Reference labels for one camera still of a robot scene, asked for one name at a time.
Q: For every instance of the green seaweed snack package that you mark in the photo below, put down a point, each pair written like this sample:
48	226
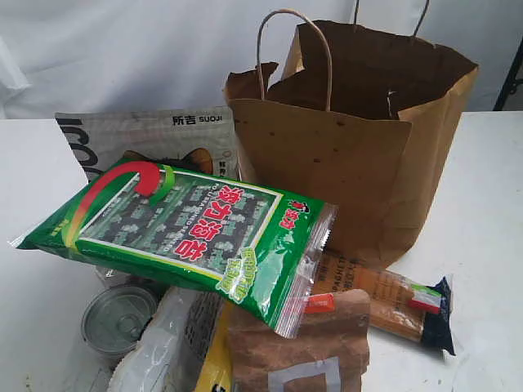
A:
257	247

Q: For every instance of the grey cat food bag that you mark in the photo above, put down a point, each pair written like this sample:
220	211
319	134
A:
201	140

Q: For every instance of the brown paper shopping bag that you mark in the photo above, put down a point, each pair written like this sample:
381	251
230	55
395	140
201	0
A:
362	119

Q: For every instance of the white and yellow plastic bag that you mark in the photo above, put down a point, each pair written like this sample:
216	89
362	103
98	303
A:
183	348

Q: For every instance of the brown paper pouch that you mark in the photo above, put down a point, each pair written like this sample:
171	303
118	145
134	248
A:
330	352

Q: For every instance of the silver pull-tab tin can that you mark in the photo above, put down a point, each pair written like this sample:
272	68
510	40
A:
114	321

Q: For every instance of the spaghetti package with blue ends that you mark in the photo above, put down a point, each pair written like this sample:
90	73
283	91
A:
398	305

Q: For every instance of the black stand in background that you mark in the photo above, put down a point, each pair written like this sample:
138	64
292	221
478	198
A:
512	82

